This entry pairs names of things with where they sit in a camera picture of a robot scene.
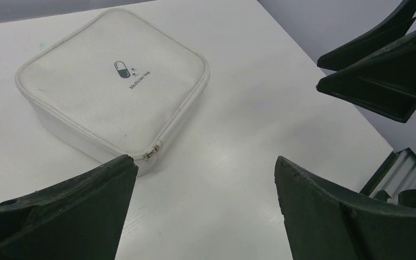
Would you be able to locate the grey storage box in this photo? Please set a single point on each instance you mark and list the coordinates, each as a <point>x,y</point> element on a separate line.
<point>116,86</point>

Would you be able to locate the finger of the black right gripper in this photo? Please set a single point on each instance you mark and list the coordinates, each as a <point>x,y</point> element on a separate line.
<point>384,82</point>
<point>392,28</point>

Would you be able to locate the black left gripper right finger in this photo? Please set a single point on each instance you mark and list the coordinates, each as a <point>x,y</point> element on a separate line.
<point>324,220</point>

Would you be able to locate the aluminium frame rail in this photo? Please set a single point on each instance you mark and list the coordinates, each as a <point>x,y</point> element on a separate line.
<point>395,180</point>

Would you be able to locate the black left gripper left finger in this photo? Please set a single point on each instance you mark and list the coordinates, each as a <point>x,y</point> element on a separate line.
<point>79,218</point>

